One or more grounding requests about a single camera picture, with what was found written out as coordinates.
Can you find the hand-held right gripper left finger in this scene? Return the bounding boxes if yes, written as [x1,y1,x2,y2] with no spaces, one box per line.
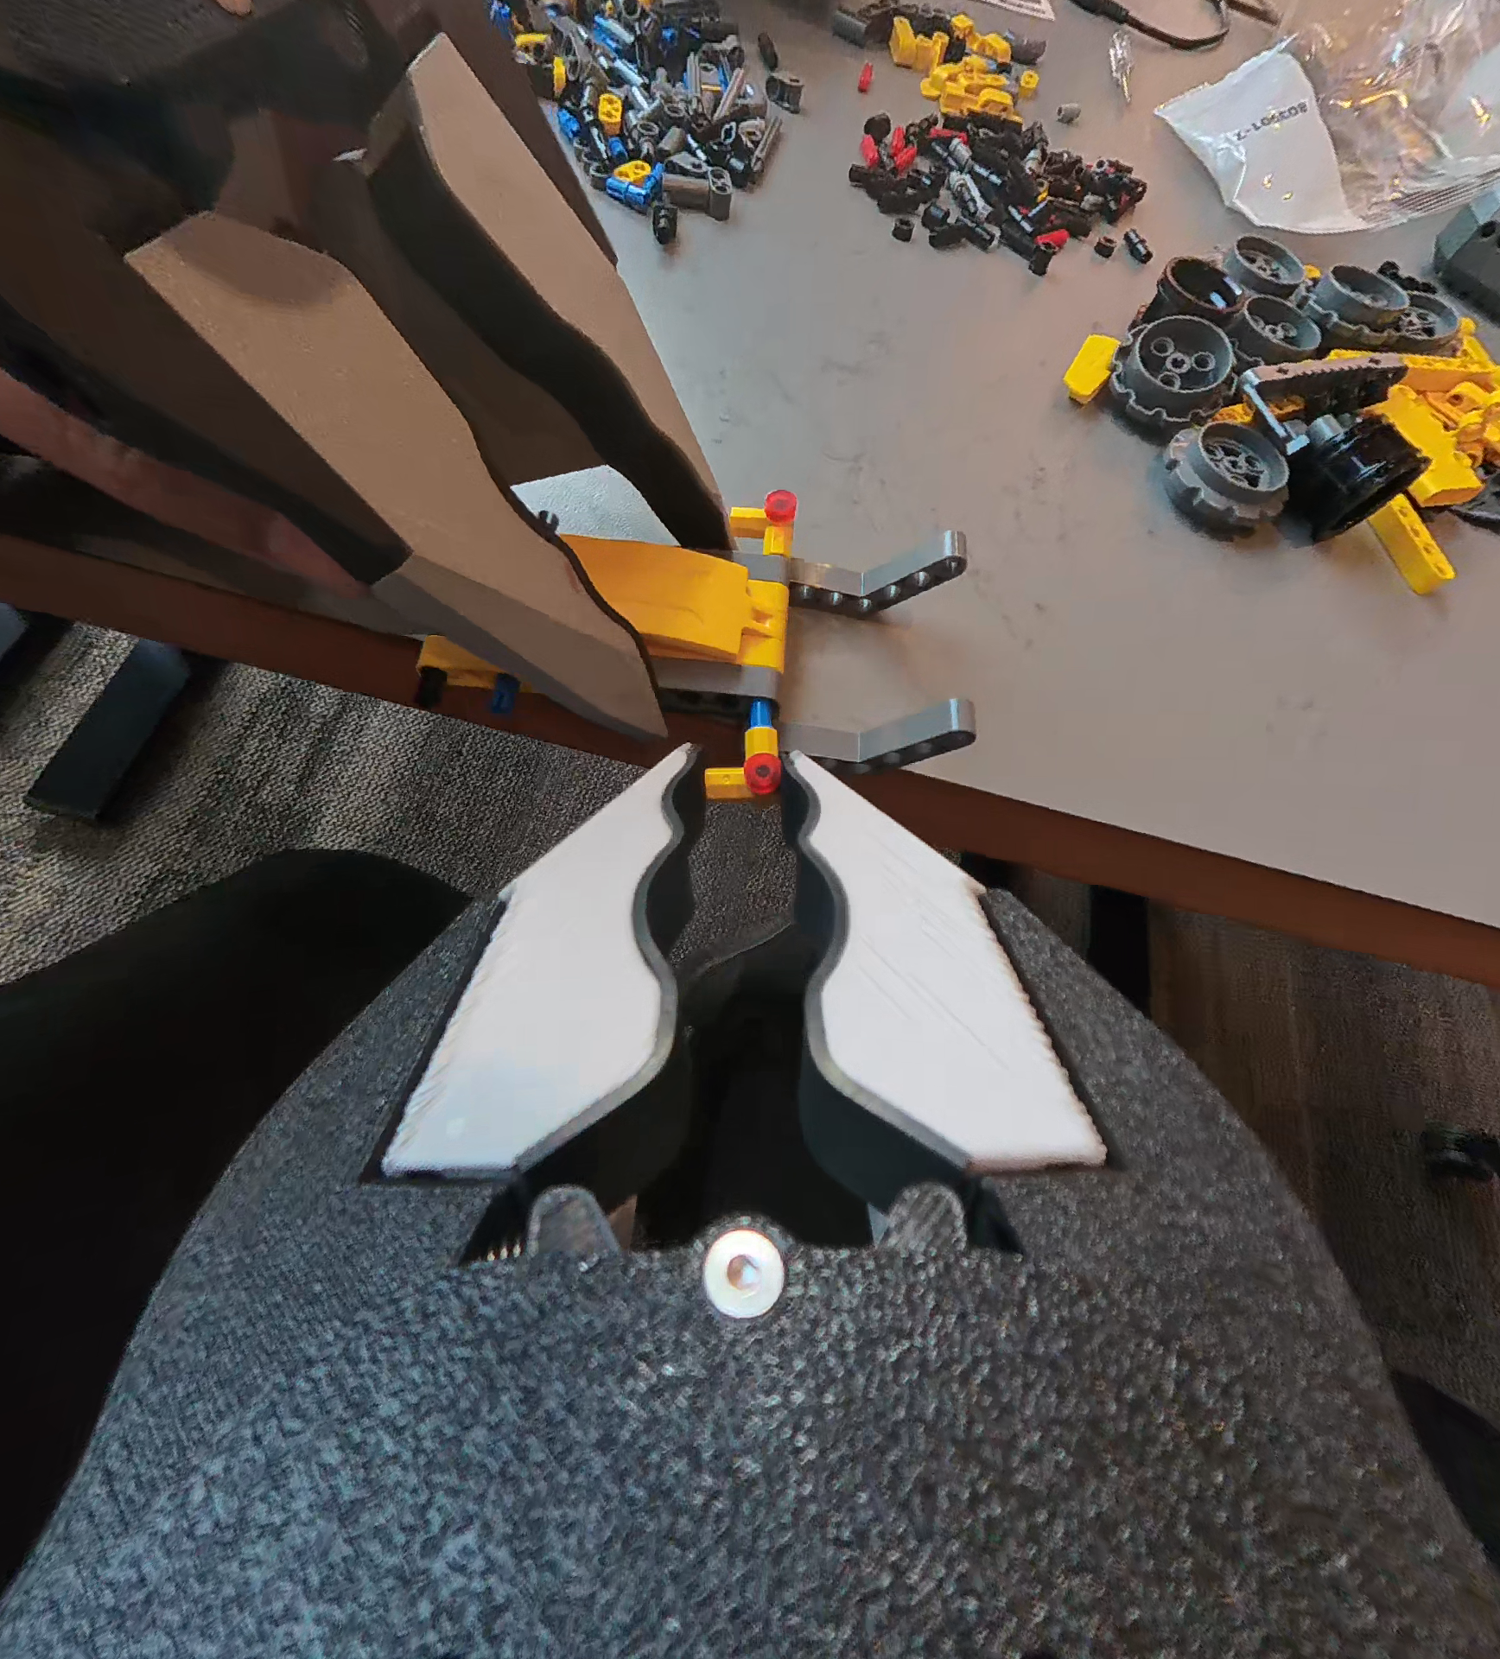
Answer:
[382,751,709,1220]

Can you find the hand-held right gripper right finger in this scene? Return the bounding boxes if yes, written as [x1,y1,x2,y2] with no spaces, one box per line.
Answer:
[782,751,1110,1225]

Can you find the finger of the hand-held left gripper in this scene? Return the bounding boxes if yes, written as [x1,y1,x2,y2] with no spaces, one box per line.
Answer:
[336,31,735,554]
[123,212,675,743]

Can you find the yellow connector with blue pin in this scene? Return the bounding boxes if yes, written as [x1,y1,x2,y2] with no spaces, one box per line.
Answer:
[728,487,802,566]

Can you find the yellow and grey brick assembly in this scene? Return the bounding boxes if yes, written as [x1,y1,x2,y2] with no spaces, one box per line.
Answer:
[414,480,980,772]

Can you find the pile of black red pins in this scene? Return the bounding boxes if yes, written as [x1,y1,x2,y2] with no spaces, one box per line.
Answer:
[849,65,1155,274]

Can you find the pile of blue grey connectors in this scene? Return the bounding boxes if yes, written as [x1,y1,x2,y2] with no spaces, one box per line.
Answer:
[505,0,804,248]

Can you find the pile of yellow angled beams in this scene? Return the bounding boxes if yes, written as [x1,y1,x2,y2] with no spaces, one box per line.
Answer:
[889,13,1051,119]

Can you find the large grey wheel hub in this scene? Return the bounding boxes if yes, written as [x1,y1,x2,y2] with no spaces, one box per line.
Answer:
[1113,316,1245,437]

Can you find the yellow grey brick chassis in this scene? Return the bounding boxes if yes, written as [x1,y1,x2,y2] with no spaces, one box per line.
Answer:
[1217,233,1500,597]

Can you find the large crumpled plastic bag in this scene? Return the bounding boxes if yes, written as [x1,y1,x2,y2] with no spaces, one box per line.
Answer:
[1160,0,1500,234]

